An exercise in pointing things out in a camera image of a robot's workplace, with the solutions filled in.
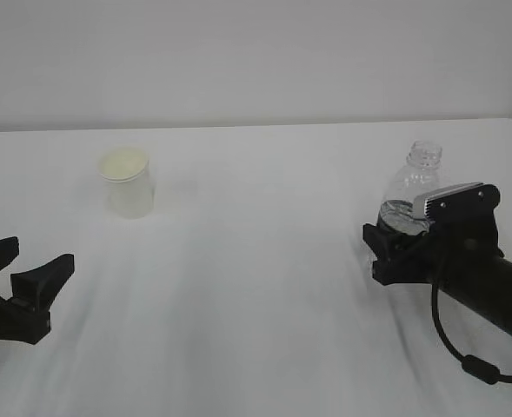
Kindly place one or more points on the clear water bottle green label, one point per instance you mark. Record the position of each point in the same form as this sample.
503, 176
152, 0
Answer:
420, 174

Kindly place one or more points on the white paper cup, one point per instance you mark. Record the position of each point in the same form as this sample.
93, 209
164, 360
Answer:
130, 190

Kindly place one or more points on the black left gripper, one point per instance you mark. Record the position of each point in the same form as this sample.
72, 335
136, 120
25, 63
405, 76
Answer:
25, 315

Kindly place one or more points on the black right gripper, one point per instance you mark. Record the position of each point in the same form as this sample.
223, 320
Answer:
456, 253

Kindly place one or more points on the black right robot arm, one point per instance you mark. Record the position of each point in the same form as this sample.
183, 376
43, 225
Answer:
494, 305

